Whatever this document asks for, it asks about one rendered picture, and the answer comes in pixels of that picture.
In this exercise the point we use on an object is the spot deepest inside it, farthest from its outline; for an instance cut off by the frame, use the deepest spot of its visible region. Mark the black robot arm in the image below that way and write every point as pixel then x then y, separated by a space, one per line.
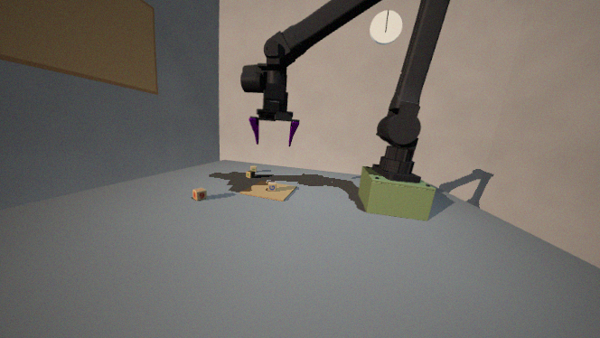
pixel 401 126

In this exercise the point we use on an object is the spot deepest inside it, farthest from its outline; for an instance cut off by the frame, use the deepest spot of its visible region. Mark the tan flat mat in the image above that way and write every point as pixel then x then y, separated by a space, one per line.
pixel 260 190

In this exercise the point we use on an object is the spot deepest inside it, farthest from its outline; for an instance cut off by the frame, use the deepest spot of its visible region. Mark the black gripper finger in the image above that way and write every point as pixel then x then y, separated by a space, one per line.
pixel 293 128
pixel 255 126

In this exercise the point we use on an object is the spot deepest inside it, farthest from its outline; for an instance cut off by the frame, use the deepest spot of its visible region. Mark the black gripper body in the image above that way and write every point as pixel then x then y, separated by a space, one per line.
pixel 265 114

